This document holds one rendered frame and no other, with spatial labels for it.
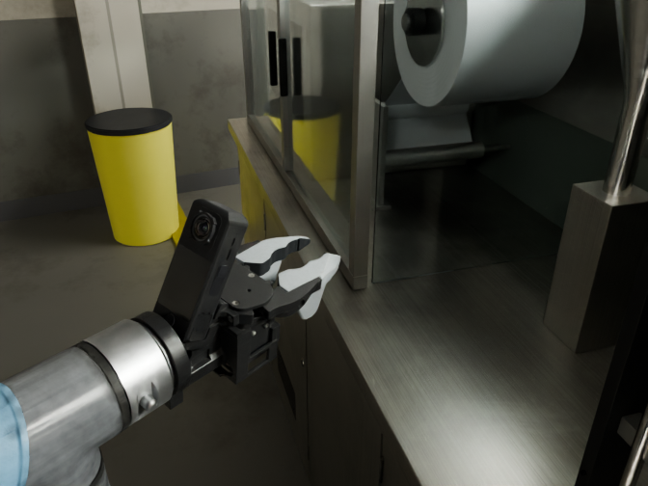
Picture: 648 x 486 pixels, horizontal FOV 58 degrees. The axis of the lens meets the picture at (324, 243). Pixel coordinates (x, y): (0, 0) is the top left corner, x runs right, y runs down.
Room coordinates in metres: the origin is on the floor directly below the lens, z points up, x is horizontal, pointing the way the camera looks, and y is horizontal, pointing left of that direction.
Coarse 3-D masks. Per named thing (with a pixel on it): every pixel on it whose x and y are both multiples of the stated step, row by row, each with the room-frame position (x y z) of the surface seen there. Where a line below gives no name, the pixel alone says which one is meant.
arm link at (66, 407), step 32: (64, 352) 0.34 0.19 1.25; (96, 352) 0.34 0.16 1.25; (0, 384) 0.30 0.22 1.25; (32, 384) 0.30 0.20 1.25; (64, 384) 0.31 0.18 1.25; (96, 384) 0.31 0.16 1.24; (0, 416) 0.28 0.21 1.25; (32, 416) 0.28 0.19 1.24; (64, 416) 0.29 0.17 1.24; (96, 416) 0.30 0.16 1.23; (128, 416) 0.32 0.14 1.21; (0, 448) 0.26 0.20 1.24; (32, 448) 0.27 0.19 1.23; (64, 448) 0.28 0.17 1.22; (96, 448) 0.31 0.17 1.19; (0, 480) 0.25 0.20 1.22; (32, 480) 0.26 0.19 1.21; (64, 480) 0.28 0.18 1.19
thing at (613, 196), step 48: (624, 0) 0.81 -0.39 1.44; (624, 48) 0.82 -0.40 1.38; (624, 96) 0.83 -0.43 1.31; (624, 144) 0.81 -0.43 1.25; (576, 192) 0.84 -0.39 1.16; (624, 192) 0.81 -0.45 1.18; (576, 240) 0.82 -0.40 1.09; (624, 240) 0.78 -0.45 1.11; (576, 288) 0.80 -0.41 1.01; (624, 288) 0.79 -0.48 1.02; (576, 336) 0.78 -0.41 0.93
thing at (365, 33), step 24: (240, 0) 2.08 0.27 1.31; (360, 0) 0.96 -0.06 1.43; (360, 24) 0.96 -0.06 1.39; (360, 48) 0.96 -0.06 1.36; (360, 72) 0.96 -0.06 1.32; (360, 96) 0.96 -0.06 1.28; (360, 120) 0.96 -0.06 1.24; (264, 144) 1.79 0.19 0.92; (360, 144) 0.96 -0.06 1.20; (288, 168) 1.52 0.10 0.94; (360, 168) 0.96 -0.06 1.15; (360, 192) 0.96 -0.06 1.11; (312, 216) 1.24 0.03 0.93; (360, 216) 0.96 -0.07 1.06; (360, 240) 0.96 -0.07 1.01; (360, 264) 0.96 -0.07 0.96; (360, 288) 0.96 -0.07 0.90
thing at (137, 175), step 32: (96, 128) 2.78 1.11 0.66; (128, 128) 2.78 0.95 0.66; (160, 128) 2.87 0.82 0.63; (96, 160) 2.83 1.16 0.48; (128, 160) 2.77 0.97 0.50; (160, 160) 2.86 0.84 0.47; (128, 192) 2.77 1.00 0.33; (160, 192) 2.84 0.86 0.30; (128, 224) 2.79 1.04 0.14; (160, 224) 2.83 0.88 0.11
